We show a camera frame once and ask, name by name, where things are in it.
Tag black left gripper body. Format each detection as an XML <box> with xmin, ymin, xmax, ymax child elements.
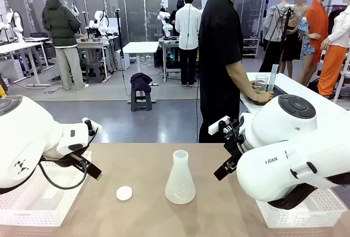
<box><xmin>59</xmin><ymin>153</ymin><xmax>89</xmax><ymax>171</ymax></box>

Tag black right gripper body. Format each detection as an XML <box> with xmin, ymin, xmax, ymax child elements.
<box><xmin>223</xmin><ymin>134</ymin><xmax>248</xmax><ymax>172</ymax></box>

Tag white foam stopper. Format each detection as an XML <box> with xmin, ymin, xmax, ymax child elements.
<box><xmin>115</xmin><ymin>185</ymin><xmax>133</xmax><ymax>201</ymax></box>

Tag translucent plastic conical flask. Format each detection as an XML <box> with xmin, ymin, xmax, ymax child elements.
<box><xmin>164</xmin><ymin>149</ymin><xmax>197</xmax><ymax>205</ymax></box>

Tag clear plastic beaker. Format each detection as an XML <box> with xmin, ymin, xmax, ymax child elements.
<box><xmin>255</xmin><ymin>74</ymin><xmax>270</xmax><ymax>93</ymax></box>

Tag clear plastic graduated cylinder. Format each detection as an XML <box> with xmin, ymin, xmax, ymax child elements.
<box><xmin>267</xmin><ymin>64</ymin><xmax>279</xmax><ymax>91</ymax></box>

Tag person's right forearm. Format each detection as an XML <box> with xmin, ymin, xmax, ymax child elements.
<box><xmin>229</xmin><ymin>70</ymin><xmax>259</xmax><ymax>103</ymax></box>

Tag person's right hand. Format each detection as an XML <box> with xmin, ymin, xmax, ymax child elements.
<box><xmin>253</xmin><ymin>90</ymin><xmax>275</xmax><ymax>104</ymax></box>

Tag white perforated plastic basket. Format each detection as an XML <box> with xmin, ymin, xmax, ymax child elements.
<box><xmin>255</xmin><ymin>186</ymin><xmax>348</xmax><ymax>229</ymax></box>
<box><xmin>0</xmin><ymin>151</ymin><xmax>93</xmax><ymax>227</ymax></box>

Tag black plastic tray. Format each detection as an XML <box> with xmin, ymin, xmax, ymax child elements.
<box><xmin>240</xmin><ymin>85</ymin><xmax>288</xmax><ymax>107</ymax></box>

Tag grey step stool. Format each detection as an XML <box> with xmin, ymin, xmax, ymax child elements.
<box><xmin>130</xmin><ymin>90</ymin><xmax>153</xmax><ymax>112</ymax></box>

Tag grey plastic stool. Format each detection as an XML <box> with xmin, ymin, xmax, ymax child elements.
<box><xmin>85</xmin><ymin>61</ymin><xmax>104</xmax><ymax>83</ymax></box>

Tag dark bundled cloth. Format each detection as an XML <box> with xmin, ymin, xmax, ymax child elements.
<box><xmin>130</xmin><ymin>72</ymin><xmax>153</xmax><ymax>93</ymax></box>

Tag wooden shoe rack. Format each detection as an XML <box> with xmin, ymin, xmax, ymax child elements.
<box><xmin>242</xmin><ymin>37</ymin><xmax>260</xmax><ymax>59</ymax></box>

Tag person in black t-shirt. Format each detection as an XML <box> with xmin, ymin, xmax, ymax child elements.
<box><xmin>198</xmin><ymin>0</ymin><xmax>244</xmax><ymax>143</ymax></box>

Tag white computer tower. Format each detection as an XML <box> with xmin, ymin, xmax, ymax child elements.
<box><xmin>114</xmin><ymin>48</ymin><xmax>131</xmax><ymax>71</ymax></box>

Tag mannequin in black dress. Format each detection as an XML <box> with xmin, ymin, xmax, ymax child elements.
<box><xmin>281</xmin><ymin>0</ymin><xmax>308</xmax><ymax>78</ymax></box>

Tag grey robot workbench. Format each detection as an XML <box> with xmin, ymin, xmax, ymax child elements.
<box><xmin>158</xmin><ymin>37</ymin><xmax>202</xmax><ymax>82</ymax></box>
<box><xmin>73</xmin><ymin>36</ymin><xmax>118</xmax><ymax>82</ymax></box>

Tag long white desk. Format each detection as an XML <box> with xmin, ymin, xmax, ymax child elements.
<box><xmin>0</xmin><ymin>41</ymin><xmax>51</xmax><ymax>87</ymax></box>

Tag mannequin in blue patterned dress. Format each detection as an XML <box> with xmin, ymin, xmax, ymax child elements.
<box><xmin>297</xmin><ymin>16</ymin><xmax>319</xmax><ymax>86</ymax></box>

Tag mannequin in orange trousers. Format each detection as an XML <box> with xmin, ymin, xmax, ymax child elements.
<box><xmin>318</xmin><ymin>4</ymin><xmax>350</xmax><ymax>98</ymax></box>

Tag person in white shirt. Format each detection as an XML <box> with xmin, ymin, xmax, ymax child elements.
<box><xmin>174</xmin><ymin>0</ymin><xmax>202</xmax><ymax>87</ymax></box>

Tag mannequin in grey hoodie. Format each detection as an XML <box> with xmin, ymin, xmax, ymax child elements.
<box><xmin>259</xmin><ymin>0</ymin><xmax>304</xmax><ymax>73</ymax></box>

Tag white standing desk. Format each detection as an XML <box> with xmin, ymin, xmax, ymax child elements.
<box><xmin>122</xmin><ymin>41</ymin><xmax>160</xmax><ymax>86</ymax></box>

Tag person in green puffer jacket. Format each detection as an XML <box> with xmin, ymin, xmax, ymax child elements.
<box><xmin>41</xmin><ymin>0</ymin><xmax>90</xmax><ymax>91</ymax></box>

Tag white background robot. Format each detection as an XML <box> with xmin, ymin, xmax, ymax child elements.
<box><xmin>157</xmin><ymin>8</ymin><xmax>174</xmax><ymax>39</ymax></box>
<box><xmin>89</xmin><ymin>9</ymin><xmax>110</xmax><ymax>37</ymax></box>
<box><xmin>5</xmin><ymin>8</ymin><xmax>25</xmax><ymax>43</ymax></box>

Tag black light stand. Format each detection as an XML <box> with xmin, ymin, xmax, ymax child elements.
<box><xmin>114</xmin><ymin>8</ymin><xmax>125</xmax><ymax>57</ymax></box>

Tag mannequin in orange dress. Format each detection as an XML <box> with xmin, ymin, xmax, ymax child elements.
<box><xmin>303</xmin><ymin>0</ymin><xmax>333</xmax><ymax>65</ymax></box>

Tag person in black cap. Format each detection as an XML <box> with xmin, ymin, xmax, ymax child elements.
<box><xmin>170</xmin><ymin>0</ymin><xmax>185</xmax><ymax>37</ymax></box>

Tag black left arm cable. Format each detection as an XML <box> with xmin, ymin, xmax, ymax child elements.
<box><xmin>38</xmin><ymin>160</ymin><xmax>88</xmax><ymax>190</ymax></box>

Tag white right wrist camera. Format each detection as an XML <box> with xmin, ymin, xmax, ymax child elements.
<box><xmin>208</xmin><ymin>115</ymin><xmax>230</xmax><ymax>136</ymax></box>

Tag black camera tripod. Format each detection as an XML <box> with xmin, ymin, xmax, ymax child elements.
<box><xmin>273</xmin><ymin>5</ymin><xmax>293</xmax><ymax>73</ymax></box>

